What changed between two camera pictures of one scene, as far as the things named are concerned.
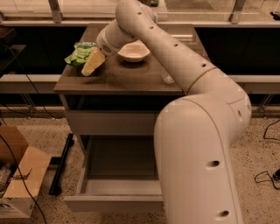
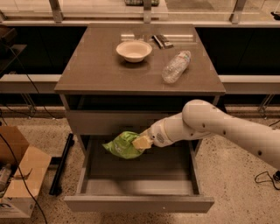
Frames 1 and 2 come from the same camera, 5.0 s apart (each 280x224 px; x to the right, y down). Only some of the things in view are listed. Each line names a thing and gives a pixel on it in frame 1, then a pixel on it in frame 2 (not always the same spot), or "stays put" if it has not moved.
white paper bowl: x=134 y=52 stays put
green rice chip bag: x=81 y=53 to x=122 y=147
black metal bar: x=60 y=163 stays put
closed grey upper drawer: x=113 y=122 stays put
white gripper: x=102 y=44 to x=156 y=135
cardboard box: x=23 y=169 stays put
